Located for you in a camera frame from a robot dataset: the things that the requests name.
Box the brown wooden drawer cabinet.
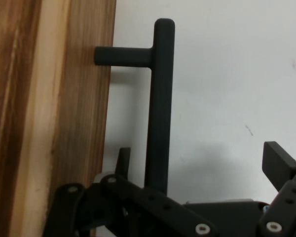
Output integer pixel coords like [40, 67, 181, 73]
[0, 0, 43, 237]

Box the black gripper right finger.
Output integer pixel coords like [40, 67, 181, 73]
[258, 141, 296, 237]

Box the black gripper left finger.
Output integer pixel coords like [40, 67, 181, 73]
[43, 147, 221, 237]

